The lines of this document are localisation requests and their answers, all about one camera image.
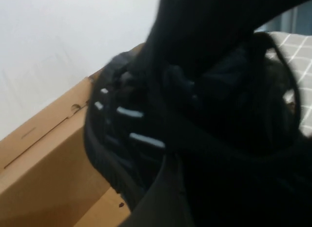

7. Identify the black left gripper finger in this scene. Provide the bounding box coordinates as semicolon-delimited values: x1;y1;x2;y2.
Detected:
128;154;197;227

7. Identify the brown cardboard shoe box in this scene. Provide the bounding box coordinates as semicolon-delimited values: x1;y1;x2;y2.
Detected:
0;42;147;227

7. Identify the grey white-grid tablecloth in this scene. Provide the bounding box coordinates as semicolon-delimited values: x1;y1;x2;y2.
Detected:
264;30;312;137

